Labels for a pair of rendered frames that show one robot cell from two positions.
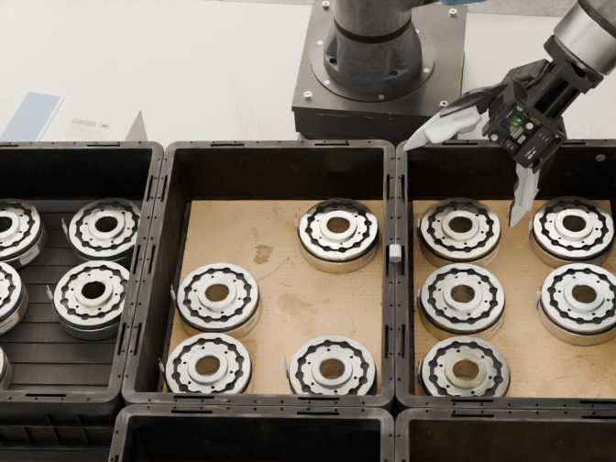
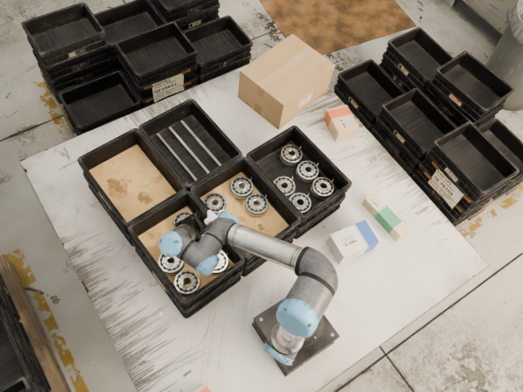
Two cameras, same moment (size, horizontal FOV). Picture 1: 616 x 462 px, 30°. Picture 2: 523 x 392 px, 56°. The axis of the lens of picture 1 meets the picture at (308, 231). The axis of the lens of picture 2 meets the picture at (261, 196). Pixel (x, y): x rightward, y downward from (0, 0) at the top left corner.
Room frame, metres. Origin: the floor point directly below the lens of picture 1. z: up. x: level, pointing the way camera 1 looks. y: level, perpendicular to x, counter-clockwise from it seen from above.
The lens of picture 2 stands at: (1.47, -0.73, 2.75)
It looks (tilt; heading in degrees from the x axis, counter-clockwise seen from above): 60 degrees down; 125
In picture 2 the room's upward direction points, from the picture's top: 11 degrees clockwise
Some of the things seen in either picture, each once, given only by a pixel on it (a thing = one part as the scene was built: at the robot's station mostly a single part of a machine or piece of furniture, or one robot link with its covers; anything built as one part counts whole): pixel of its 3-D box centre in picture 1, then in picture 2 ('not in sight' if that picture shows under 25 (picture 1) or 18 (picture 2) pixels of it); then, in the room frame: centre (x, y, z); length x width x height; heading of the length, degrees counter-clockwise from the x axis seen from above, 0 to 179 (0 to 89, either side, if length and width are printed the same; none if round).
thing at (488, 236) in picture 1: (460, 227); (215, 260); (0.94, -0.19, 0.86); 0.10 x 0.10 x 0.01
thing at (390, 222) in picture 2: not in sight; (384, 216); (1.29, 0.57, 0.73); 0.24 x 0.06 x 0.06; 171
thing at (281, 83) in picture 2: not in sight; (286, 81); (0.44, 0.78, 0.80); 0.40 x 0.30 x 0.20; 91
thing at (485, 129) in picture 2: not in sight; (494, 159); (1.49, 1.74, 0.26); 0.40 x 0.30 x 0.23; 168
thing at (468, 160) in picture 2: not in sight; (458, 176); (1.40, 1.35, 0.37); 0.40 x 0.30 x 0.45; 168
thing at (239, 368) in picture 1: (208, 368); (241, 186); (0.76, 0.13, 0.86); 0.10 x 0.10 x 0.01
